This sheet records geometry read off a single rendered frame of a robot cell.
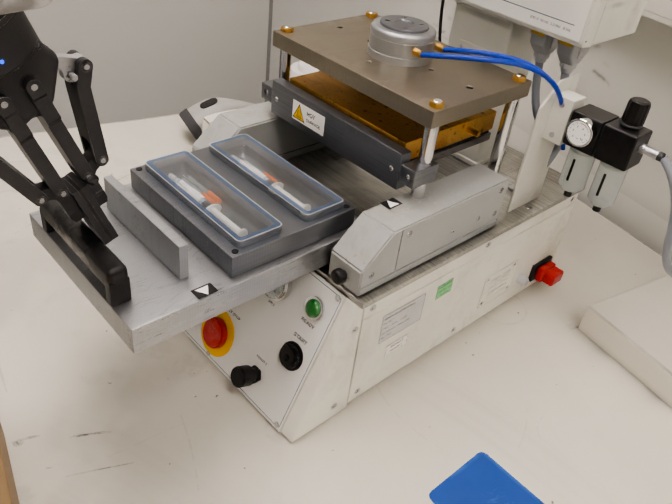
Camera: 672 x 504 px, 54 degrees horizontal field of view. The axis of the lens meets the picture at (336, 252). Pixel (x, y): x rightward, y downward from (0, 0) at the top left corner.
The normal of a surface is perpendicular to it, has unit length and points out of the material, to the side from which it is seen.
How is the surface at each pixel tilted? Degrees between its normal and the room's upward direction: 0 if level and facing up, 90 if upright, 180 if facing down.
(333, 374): 90
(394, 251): 90
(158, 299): 0
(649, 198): 90
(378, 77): 0
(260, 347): 65
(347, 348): 90
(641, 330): 0
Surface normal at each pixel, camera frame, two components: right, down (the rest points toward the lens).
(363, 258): -0.40, -0.39
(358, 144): -0.74, 0.33
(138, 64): 0.50, 0.56
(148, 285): 0.11, -0.80
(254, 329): -0.62, -0.04
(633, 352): -0.86, 0.22
